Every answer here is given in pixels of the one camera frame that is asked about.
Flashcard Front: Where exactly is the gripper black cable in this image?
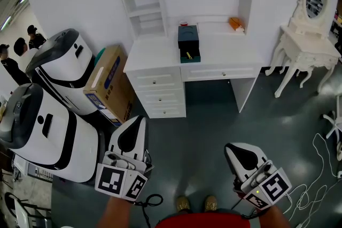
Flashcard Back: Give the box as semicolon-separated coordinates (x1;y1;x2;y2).
133;193;164;228
231;197;265;220

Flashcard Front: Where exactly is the dark teal drawer box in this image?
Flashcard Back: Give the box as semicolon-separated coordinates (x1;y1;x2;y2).
177;25;201;64

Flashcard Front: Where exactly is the person's left forearm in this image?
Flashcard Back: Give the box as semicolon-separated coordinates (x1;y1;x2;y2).
97;196;134;228

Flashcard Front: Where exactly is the white desk with hutch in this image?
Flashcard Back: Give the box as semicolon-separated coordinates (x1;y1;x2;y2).
108;0;265;119

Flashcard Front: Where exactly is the white oval mirror stand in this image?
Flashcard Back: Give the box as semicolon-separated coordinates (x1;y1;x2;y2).
287;0;331;38

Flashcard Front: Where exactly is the brown cardboard box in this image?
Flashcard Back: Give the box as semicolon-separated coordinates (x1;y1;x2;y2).
83;45;135;128

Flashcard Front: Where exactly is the white metal rack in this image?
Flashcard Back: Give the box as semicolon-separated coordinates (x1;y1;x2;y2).
12;154;54;182

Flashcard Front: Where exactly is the person's right gold shoe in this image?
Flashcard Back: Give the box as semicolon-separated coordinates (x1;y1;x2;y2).
204;195;217;212

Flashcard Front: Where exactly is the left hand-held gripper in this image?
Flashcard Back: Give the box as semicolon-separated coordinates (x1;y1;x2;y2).
95;115;155;201

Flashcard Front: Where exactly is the white carved dressing table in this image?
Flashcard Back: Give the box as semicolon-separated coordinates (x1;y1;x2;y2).
265;23;342;98

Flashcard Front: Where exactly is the green round object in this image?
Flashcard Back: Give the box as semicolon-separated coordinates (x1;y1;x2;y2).
94;47;106;66

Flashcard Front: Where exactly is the person's gold shoe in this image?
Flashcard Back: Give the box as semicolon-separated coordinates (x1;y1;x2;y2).
176;195;191;213
204;195;217;212

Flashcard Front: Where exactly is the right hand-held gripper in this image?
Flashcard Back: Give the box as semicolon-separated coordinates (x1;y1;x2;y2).
224;142;293;211

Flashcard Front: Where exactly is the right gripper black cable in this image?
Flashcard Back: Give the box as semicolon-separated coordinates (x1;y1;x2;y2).
231;197;265;220

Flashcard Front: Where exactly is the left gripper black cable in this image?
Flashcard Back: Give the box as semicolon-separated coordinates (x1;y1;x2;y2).
133;193;164;228

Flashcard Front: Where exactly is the person's red clothing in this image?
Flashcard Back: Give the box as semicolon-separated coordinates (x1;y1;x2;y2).
155;212;260;228

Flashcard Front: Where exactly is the small white desk drawer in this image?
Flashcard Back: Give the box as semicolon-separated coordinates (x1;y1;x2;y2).
129;72;182;91
144;104;186;119
136;89;185;106

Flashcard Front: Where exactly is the white and black robot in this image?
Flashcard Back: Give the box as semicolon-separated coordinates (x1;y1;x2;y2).
25;28;96;116
0;83;106;184

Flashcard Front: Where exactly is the white chair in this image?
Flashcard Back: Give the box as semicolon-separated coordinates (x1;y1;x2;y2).
322;93;342;161

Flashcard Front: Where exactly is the black metal chair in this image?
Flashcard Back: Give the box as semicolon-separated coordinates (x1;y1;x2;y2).
4;192;53;228

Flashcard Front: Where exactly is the wide white desk drawer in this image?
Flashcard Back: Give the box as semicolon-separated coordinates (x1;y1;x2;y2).
181;65;259;82

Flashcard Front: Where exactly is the orange object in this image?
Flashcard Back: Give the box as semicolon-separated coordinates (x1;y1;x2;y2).
228;17;245;33

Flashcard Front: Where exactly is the person's left gold shoe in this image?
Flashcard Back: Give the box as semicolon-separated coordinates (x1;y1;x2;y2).
176;195;191;213

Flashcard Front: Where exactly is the white floor cable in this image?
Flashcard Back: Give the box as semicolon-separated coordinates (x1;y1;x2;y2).
283;132;342;228

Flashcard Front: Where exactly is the person's right forearm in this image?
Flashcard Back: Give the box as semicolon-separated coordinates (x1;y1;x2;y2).
258;205;291;228

